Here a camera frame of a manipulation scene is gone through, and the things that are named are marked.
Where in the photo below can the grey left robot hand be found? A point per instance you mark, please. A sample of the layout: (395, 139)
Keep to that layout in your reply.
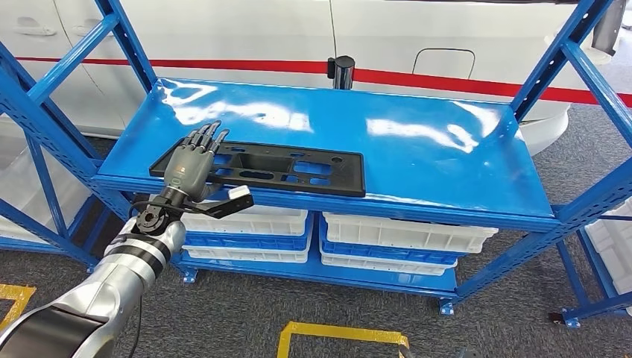
(190, 168)

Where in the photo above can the black plastic plate bracket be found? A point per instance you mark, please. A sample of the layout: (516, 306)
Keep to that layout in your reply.
(350, 173)

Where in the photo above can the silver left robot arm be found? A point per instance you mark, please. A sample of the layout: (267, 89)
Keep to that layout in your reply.
(123, 276)

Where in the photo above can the blue metal shelf rack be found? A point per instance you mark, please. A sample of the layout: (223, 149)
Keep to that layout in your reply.
(395, 148)
(572, 274)
(47, 188)

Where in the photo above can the red barrier belt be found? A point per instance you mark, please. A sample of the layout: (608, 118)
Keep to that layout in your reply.
(222, 65)

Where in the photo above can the white car body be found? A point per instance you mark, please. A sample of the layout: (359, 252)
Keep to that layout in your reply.
(247, 29)

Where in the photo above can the black left camera bracket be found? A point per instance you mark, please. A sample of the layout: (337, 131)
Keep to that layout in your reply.
(222, 207)

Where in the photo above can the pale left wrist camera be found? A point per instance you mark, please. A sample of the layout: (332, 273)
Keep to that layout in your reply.
(239, 191)

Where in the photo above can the grey metal post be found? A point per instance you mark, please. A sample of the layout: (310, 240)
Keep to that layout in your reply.
(610, 24)

